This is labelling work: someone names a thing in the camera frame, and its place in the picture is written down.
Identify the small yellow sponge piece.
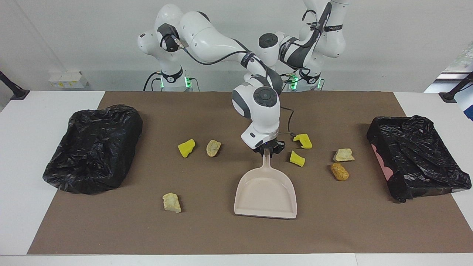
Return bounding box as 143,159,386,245
289,150,306,167

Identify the notched yellow sponge piece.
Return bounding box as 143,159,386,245
293,133,313,150

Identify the beige plastic dustpan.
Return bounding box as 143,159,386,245
234,153,298,219

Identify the beige rounded foam chunk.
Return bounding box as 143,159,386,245
206,140,222,157

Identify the orange-brown sponge chunk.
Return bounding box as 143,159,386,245
330,163,350,181

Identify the beige angular foam chunk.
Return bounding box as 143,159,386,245
333,148,355,163

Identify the rounded yellow sponge chunk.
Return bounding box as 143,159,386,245
178,139,196,158

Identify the beige jagged foam chunk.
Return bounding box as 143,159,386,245
162,192,182,214

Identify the pink bin with black bag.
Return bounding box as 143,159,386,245
367,115,472,203

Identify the black bag lined bin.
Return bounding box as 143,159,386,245
42,105,143,195

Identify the brown table mat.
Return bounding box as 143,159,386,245
27,91,473,255

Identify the white background desk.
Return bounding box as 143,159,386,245
424,70,473,93

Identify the pale blue board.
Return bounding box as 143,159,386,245
454,86,473,122

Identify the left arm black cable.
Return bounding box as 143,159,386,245
301,2,333,50

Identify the black base power cable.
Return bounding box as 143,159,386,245
143,72,162,92

